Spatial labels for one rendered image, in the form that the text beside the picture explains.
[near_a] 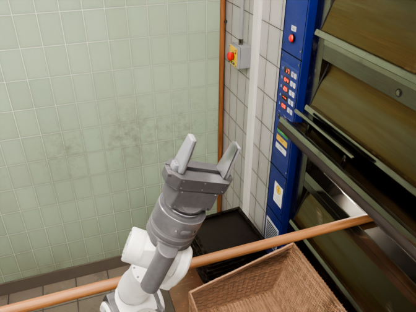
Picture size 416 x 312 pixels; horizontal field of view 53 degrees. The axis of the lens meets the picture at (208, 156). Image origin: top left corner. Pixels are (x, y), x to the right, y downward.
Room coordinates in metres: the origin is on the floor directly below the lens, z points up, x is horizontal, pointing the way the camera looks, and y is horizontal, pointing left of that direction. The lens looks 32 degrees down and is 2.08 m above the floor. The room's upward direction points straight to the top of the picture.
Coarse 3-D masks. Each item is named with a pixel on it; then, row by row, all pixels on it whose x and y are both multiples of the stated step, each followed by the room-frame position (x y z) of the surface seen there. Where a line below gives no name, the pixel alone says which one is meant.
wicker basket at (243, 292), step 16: (272, 256) 1.24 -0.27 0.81; (288, 256) 1.27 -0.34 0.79; (304, 256) 1.20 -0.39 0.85; (240, 272) 1.20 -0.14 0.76; (256, 272) 1.23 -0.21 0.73; (272, 272) 1.25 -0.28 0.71; (288, 272) 1.23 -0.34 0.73; (304, 272) 1.16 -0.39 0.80; (208, 288) 1.15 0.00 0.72; (224, 288) 1.18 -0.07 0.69; (240, 288) 1.20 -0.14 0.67; (256, 288) 1.23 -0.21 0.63; (272, 288) 1.26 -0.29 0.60; (288, 288) 1.19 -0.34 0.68; (304, 288) 1.12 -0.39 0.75; (320, 288) 1.07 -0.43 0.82; (192, 304) 1.08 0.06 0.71; (208, 304) 1.15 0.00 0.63; (224, 304) 1.17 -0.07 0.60; (240, 304) 1.18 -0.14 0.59; (256, 304) 1.18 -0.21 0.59; (272, 304) 1.18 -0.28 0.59; (288, 304) 1.15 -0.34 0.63; (304, 304) 1.09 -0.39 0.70; (320, 304) 1.03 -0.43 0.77; (336, 304) 0.98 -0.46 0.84
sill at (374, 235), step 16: (320, 176) 1.30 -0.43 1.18; (320, 192) 1.23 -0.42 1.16; (336, 192) 1.20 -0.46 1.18; (336, 208) 1.13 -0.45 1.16; (352, 208) 1.11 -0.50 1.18; (368, 224) 1.02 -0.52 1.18; (368, 240) 0.97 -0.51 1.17; (384, 240) 0.95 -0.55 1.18; (384, 256) 0.89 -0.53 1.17; (400, 256) 0.88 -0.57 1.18; (400, 272) 0.83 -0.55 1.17
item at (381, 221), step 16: (304, 128) 1.26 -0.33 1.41; (304, 144) 1.12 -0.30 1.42; (320, 144) 1.15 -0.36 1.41; (320, 160) 1.03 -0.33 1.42; (336, 160) 1.05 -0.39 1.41; (352, 160) 1.07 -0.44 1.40; (368, 160) 1.09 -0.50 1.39; (336, 176) 0.95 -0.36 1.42; (368, 176) 0.98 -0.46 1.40; (384, 176) 0.99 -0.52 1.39; (352, 192) 0.88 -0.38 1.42; (384, 192) 0.90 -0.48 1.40; (400, 192) 0.92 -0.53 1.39; (368, 208) 0.82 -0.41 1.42; (400, 208) 0.83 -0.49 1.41; (384, 224) 0.76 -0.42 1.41; (400, 240) 0.70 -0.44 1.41
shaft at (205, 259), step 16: (336, 224) 0.99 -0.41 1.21; (352, 224) 1.00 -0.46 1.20; (272, 240) 0.92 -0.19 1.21; (288, 240) 0.93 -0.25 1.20; (208, 256) 0.86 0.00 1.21; (224, 256) 0.86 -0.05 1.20; (80, 288) 0.74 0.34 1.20; (96, 288) 0.75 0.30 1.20; (112, 288) 0.76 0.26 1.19; (16, 304) 0.69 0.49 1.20; (32, 304) 0.70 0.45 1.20; (48, 304) 0.70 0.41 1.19
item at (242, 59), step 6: (234, 42) 1.93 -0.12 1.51; (234, 48) 1.87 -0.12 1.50; (240, 48) 1.84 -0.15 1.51; (246, 48) 1.85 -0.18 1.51; (234, 54) 1.86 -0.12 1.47; (240, 54) 1.84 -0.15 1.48; (246, 54) 1.85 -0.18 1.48; (234, 60) 1.86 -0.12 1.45; (240, 60) 1.84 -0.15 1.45; (246, 60) 1.85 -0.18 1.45; (234, 66) 1.87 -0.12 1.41; (240, 66) 1.84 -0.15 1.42; (246, 66) 1.85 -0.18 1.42
